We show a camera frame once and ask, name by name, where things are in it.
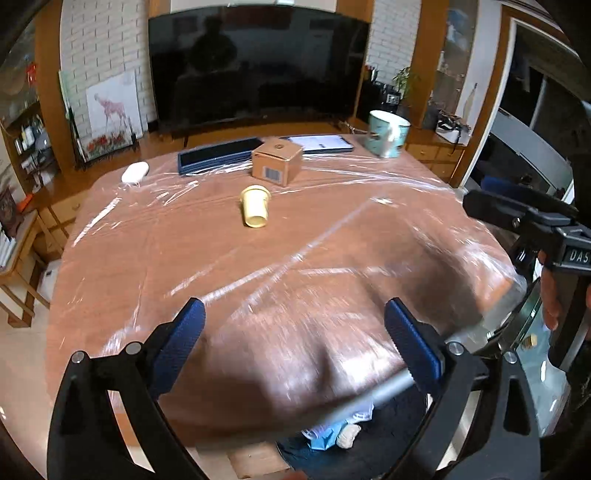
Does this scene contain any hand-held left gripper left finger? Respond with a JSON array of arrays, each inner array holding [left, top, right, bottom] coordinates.
[[46, 298, 207, 480]]

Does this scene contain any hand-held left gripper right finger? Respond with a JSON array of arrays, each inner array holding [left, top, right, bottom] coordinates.
[[385, 298, 542, 480]]

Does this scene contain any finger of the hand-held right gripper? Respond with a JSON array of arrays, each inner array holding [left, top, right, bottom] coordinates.
[[463, 190, 578, 232]]

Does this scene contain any black trash bin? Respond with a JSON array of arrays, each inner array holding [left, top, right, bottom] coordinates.
[[276, 388, 437, 480]]

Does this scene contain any person's right hand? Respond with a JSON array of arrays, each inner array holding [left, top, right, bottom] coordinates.
[[539, 265, 561, 330]]

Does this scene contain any round glass side table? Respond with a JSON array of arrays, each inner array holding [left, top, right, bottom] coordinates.
[[480, 277, 573, 439]]

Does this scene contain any teal patterned mug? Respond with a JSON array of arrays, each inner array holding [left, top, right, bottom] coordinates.
[[367, 110, 411, 159]]

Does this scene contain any small yellow cup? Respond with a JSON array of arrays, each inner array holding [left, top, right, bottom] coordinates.
[[239, 185, 271, 229]]

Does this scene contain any green potted plant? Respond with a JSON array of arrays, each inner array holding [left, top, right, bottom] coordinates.
[[392, 67, 421, 116]]

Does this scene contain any black desktop device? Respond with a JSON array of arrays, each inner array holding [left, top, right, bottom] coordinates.
[[369, 80, 402, 112]]

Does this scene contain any white computer mouse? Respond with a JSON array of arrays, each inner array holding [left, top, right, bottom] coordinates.
[[121, 162, 151, 185]]

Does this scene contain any low wooden rack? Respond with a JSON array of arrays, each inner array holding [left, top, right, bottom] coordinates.
[[0, 208, 51, 328]]

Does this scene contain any dark blue keyboard tray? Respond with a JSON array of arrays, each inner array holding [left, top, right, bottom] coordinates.
[[178, 137, 265, 176]]

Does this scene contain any tablet with lit screen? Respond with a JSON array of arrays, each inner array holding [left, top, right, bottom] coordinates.
[[279, 134, 355, 154]]

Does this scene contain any brown cardboard box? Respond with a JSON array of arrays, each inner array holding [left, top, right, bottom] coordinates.
[[250, 137, 304, 188]]

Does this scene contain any deer painting canvas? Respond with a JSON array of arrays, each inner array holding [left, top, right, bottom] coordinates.
[[85, 71, 141, 160]]

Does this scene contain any wooden bookshelf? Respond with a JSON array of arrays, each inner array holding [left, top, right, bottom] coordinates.
[[0, 18, 61, 195]]

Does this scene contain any black television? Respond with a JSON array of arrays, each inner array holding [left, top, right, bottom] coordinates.
[[148, 11, 370, 139]]

